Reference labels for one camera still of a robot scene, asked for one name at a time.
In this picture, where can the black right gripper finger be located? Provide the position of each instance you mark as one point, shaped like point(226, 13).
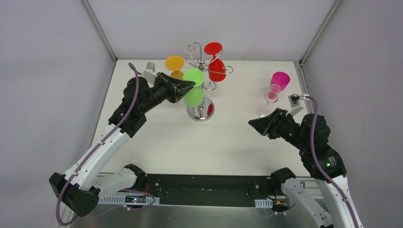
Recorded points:
point(274, 135)
point(265, 125)

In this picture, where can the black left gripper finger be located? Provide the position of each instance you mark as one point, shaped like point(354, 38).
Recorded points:
point(180, 92)
point(171, 83)

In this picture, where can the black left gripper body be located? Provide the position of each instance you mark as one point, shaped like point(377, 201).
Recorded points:
point(171, 89)

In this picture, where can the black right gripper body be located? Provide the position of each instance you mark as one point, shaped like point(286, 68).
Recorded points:
point(274, 124)

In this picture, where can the green plastic wine glass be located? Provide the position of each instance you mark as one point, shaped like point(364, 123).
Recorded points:
point(193, 88)

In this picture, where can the chrome wine glass rack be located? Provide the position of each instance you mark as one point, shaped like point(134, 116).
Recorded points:
point(206, 109)

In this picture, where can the clear wine glass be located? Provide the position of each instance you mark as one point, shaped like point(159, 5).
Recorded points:
point(189, 50)
point(271, 96)

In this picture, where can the magenta plastic wine glass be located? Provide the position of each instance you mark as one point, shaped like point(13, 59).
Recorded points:
point(278, 83)

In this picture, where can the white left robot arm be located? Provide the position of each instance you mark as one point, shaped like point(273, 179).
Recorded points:
point(80, 188)

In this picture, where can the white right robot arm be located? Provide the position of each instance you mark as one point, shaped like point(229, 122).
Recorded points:
point(322, 162)

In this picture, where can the orange plastic wine glass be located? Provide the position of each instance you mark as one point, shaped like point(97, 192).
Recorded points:
point(175, 63)

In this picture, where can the red plastic wine glass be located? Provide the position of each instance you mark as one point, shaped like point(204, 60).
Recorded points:
point(216, 70)

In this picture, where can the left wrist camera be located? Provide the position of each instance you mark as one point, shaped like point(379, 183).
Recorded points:
point(149, 73)

